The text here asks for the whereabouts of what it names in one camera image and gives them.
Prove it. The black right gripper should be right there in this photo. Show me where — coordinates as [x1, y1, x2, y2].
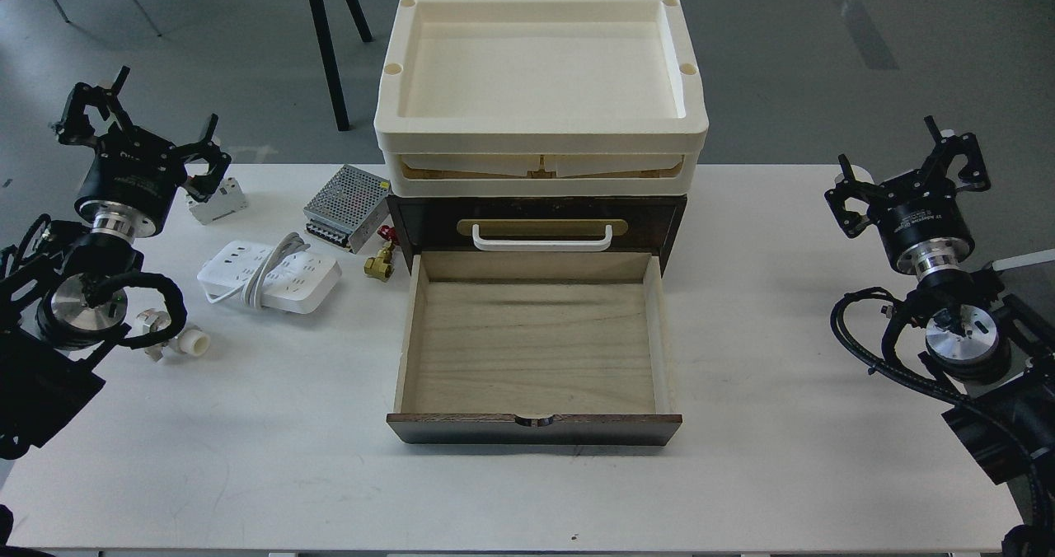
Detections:
[824, 115, 992, 274]

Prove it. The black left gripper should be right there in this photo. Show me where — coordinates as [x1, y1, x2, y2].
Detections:
[55, 66, 232, 238]

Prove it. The white power strip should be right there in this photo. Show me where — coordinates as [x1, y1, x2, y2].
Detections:
[197, 239, 342, 314]

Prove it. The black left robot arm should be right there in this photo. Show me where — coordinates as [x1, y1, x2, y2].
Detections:
[1, 68, 231, 460]

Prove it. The metal mesh power supply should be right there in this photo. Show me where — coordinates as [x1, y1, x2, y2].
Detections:
[304, 164, 391, 254]

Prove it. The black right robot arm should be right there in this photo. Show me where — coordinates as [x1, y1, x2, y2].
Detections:
[824, 115, 1054, 556]

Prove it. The white circuit breaker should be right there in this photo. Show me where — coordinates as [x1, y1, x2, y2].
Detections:
[185, 176, 248, 224]

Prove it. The grey power strip cable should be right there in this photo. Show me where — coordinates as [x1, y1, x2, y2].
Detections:
[205, 232, 312, 311]

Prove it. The open wooden drawer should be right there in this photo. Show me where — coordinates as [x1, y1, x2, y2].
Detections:
[386, 250, 682, 446]

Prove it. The black table leg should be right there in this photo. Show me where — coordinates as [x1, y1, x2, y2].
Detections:
[307, 0, 373, 132]

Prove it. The white plastic pipe fitting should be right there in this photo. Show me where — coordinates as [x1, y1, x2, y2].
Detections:
[134, 308, 211, 362]

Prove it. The cream plastic tray organizer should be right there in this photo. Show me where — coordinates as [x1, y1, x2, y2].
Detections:
[375, 0, 709, 198]

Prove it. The white drawer handle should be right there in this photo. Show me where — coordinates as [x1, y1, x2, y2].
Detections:
[471, 223, 614, 253]

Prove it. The brass valve red handle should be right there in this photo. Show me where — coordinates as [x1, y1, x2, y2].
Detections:
[364, 224, 400, 283]

